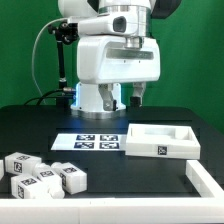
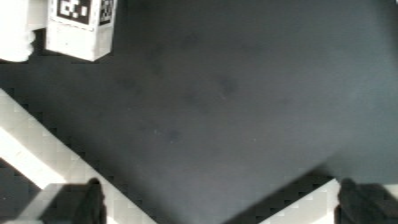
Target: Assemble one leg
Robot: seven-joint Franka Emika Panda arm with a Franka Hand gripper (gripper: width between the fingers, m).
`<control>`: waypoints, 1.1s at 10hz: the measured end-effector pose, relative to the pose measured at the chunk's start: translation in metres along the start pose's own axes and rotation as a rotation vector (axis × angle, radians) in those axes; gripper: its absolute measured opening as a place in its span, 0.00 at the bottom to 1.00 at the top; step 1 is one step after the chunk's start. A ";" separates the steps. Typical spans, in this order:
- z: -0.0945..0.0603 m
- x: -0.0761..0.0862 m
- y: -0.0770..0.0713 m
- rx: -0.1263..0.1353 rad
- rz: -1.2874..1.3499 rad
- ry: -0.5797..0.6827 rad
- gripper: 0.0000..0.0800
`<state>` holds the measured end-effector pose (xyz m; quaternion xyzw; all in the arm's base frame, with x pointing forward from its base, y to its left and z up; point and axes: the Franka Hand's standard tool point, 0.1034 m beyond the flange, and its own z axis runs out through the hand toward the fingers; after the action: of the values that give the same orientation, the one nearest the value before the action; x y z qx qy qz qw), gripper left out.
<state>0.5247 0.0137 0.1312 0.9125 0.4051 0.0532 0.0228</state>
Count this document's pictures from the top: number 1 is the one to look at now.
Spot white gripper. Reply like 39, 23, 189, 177
77, 35, 160, 111

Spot white square tabletop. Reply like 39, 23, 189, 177
125, 124, 201, 160

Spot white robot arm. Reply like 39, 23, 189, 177
58, 0, 182, 119

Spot white sheet with tags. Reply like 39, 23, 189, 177
51, 133, 126, 151

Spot white part at left edge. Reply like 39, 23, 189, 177
0, 160, 4, 180

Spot white obstacle fence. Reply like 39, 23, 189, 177
0, 160, 224, 224

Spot black cables on table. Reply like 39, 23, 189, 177
23, 87, 78, 106

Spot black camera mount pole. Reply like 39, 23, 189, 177
48, 21, 78, 108

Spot grey cable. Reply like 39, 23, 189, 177
31, 18, 69, 98

